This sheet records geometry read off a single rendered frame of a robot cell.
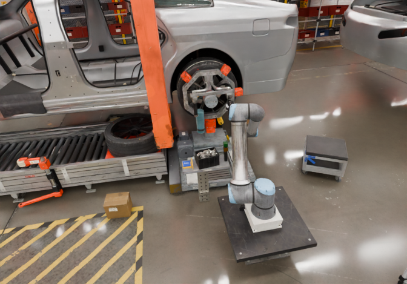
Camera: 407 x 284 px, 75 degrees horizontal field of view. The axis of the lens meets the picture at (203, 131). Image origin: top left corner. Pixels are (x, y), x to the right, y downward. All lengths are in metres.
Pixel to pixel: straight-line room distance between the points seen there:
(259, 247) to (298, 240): 0.29
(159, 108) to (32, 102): 1.41
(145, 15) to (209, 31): 0.80
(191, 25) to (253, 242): 1.97
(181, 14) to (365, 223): 2.53
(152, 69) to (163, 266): 1.59
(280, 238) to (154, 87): 1.55
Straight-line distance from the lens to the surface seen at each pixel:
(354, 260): 2.62
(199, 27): 2.75
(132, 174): 2.97
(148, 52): 2.24
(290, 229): 2.25
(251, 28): 2.86
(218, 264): 2.38
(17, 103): 3.33
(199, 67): 2.78
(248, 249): 2.10
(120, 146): 2.92
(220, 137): 3.27
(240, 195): 2.00
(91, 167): 2.97
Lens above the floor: 2.04
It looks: 32 degrees down
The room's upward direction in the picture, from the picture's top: 3 degrees counter-clockwise
